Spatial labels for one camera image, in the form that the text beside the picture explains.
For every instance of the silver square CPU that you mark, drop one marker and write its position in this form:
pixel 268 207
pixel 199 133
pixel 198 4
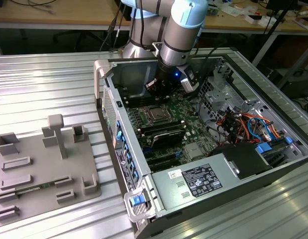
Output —
pixel 157 114

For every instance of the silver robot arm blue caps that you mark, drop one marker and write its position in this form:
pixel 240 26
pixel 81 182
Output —
pixel 176 37

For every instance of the CPU socket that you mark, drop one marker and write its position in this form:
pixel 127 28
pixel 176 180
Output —
pixel 143 120

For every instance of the black installed RAM sticks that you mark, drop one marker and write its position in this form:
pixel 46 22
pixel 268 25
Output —
pixel 158 127

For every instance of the metal perforated drive cage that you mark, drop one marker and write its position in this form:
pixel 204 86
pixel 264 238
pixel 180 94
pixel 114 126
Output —
pixel 218 99

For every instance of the green motherboard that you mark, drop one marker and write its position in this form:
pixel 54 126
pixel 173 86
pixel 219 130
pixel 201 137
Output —
pixel 193 132

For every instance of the grey power supply unit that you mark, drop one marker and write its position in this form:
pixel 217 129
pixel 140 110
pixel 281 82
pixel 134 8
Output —
pixel 163 184

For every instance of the white box on desk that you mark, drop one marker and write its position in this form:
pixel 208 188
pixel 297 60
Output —
pixel 255 20

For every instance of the black air shroud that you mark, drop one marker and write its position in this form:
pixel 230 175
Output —
pixel 243 156

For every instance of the wooden desk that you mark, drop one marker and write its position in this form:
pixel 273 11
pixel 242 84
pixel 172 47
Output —
pixel 69 12

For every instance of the blue disk carrier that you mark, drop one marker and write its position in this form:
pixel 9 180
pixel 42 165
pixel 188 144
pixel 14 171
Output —
pixel 264 149

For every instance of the open grey PC case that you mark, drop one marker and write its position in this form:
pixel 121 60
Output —
pixel 243 189

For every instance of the grey parts rack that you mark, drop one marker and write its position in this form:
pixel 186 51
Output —
pixel 44 161

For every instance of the green RAM stick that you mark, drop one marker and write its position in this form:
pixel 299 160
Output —
pixel 31 188

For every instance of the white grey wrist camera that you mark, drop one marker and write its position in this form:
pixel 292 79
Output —
pixel 189 83

